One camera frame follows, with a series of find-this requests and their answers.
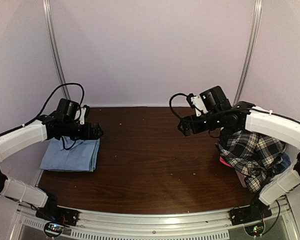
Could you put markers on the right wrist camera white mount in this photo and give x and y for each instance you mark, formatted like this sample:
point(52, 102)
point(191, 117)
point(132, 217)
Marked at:
point(196, 103)

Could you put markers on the black white plaid shirt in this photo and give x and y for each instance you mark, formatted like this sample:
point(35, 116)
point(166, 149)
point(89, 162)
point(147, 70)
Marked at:
point(252, 154)

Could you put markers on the right round circuit board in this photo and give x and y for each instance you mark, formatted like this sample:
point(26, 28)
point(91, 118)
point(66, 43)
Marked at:
point(255, 230)

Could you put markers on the aluminium frame post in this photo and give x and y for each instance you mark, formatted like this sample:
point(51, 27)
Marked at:
point(53, 41)
point(254, 32)

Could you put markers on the pink shirt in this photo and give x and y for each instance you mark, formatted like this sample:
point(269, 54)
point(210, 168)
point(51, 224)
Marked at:
point(224, 162)

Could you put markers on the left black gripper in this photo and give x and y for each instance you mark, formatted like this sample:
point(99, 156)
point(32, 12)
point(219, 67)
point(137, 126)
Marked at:
point(87, 135)

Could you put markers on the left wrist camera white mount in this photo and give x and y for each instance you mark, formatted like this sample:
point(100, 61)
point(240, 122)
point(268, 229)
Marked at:
point(81, 114)

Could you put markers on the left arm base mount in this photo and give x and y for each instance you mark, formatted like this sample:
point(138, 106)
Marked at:
point(61, 215)

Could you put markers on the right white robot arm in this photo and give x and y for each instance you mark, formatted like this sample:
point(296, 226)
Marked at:
point(247, 116)

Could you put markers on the white plastic laundry basket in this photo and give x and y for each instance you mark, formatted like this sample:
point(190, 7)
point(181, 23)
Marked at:
point(241, 178)

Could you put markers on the right aluminium frame post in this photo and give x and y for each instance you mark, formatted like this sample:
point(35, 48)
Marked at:
point(254, 32)

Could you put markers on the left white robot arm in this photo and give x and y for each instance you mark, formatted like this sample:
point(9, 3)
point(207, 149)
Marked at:
point(68, 120)

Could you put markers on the left aluminium frame post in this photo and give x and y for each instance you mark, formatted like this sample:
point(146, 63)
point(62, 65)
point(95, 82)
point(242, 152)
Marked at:
point(53, 41)

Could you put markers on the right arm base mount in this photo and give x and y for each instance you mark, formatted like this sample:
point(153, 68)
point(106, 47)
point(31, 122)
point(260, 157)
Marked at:
point(248, 214)

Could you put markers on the blue denim garment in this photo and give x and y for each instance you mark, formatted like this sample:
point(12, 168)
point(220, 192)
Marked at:
point(281, 163)

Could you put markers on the front aluminium rail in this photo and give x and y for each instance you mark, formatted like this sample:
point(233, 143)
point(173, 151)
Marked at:
point(207, 225)

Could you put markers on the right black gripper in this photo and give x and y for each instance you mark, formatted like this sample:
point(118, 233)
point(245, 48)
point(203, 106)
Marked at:
point(196, 129)

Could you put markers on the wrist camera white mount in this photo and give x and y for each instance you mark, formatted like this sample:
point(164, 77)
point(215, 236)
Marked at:
point(81, 114)
point(196, 103)

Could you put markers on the folded light blue shirt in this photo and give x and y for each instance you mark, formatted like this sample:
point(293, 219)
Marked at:
point(66, 155)

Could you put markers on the left round circuit board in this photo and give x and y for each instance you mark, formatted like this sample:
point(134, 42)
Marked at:
point(53, 230)

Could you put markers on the round circuit board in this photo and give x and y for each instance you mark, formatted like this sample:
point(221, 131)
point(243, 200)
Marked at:
point(53, 230)
point(255, 230)

